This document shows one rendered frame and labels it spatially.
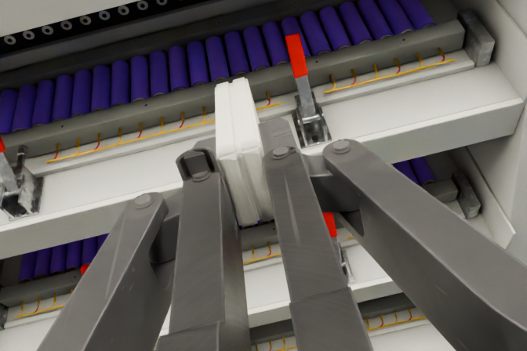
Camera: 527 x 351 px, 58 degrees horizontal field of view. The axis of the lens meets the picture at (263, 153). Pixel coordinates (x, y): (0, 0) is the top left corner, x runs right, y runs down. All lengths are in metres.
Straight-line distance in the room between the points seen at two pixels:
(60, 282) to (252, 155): 0.51
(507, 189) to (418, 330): 0.29
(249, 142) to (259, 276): 0.43
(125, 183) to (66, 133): 0.08
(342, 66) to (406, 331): 0.43
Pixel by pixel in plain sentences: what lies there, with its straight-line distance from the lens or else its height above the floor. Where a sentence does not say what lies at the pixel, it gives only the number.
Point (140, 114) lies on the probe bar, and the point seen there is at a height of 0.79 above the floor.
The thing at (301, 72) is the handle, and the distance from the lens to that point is 0.40.
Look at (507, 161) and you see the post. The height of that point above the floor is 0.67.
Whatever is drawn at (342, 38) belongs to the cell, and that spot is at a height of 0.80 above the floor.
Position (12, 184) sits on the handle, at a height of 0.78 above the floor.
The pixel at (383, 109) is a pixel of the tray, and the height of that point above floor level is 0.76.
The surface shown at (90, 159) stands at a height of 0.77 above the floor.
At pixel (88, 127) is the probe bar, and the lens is 0.47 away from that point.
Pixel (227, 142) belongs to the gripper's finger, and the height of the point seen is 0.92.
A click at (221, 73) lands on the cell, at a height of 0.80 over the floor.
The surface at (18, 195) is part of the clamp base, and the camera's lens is 0.49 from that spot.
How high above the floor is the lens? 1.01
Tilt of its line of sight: 37 degrees down
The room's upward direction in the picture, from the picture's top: 15 degrees counter-clockwise
